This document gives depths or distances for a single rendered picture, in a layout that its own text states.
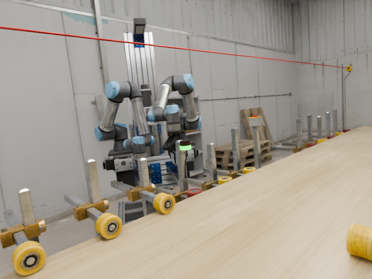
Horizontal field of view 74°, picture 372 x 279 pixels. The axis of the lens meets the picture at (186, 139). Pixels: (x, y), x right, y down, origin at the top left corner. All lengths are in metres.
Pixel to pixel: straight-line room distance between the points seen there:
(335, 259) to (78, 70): 3.70
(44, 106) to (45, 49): 0.74
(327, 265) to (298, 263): 0.07
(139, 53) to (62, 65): 1.79
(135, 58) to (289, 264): 1.97
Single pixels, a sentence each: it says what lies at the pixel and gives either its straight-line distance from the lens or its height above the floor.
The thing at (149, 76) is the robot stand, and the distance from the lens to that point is 2.29.
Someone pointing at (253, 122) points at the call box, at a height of 1.19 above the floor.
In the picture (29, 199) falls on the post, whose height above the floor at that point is 1.06.
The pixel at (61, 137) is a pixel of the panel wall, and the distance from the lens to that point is 3.79.
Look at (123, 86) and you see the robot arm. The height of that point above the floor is 1.53.
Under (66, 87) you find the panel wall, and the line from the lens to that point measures 3.86.
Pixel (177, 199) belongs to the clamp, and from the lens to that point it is 1.38.
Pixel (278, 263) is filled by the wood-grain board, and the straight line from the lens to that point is 0.77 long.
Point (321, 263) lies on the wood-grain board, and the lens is 0.80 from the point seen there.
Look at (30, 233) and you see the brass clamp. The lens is 1.10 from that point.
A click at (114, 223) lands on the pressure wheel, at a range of 0.96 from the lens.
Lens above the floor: 1.33
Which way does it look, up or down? 7 degrees down
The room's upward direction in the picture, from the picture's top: 6 degrees counter-clockwise
